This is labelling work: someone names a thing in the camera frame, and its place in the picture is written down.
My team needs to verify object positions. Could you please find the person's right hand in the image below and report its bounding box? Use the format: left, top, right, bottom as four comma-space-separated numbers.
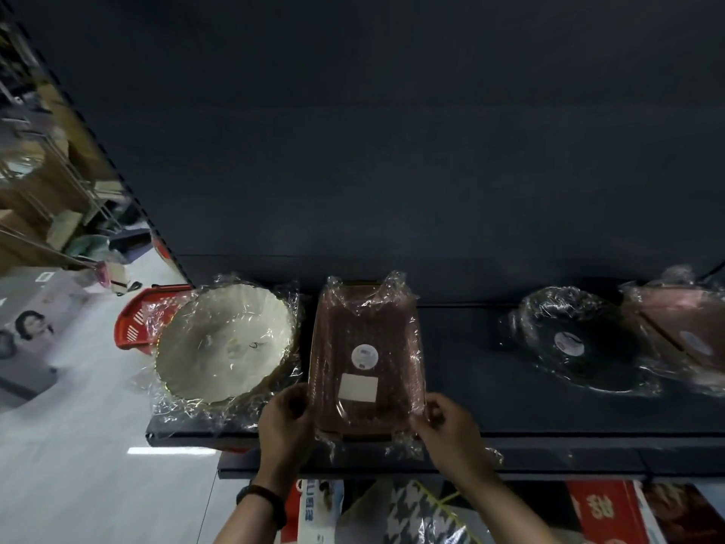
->
409, 392, 502, 495

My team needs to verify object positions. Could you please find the black beaded bracelet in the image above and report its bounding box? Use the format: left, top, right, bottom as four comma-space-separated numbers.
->
236, 483, 288, 531

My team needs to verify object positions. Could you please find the black scalloped plate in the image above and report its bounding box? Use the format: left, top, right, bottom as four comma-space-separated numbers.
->
501, 286, 661, 397

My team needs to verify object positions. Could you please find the person's left forearm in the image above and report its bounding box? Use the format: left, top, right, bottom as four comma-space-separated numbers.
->
214, 495, 284, 544

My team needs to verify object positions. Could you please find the red shopping basket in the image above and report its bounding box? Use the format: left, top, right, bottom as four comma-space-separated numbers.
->
113, 284, 196, 357

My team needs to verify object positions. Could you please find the rose pink rectangular tray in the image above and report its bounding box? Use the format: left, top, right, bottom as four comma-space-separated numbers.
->
620, 265, 725, 394

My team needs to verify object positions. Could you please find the white product box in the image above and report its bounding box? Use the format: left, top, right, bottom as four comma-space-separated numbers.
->
295, 478, 347, 544

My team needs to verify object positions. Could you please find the white scalloped bowl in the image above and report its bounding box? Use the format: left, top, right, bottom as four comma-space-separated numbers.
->
153, 283, 301, 407

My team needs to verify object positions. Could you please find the dark metal shelf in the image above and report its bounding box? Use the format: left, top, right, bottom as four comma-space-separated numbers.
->
0, 0, 725, 482

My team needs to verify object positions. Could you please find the person's left hand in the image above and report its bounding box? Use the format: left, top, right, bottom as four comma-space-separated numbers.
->
255, 382, 318, 498

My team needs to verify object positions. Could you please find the dark brown gift box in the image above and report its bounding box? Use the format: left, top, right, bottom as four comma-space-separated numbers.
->
643, 479, 725, 544

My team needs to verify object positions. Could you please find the houndstooth patterned package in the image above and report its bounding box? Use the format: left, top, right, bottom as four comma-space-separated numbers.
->
384, 480, 486, 544

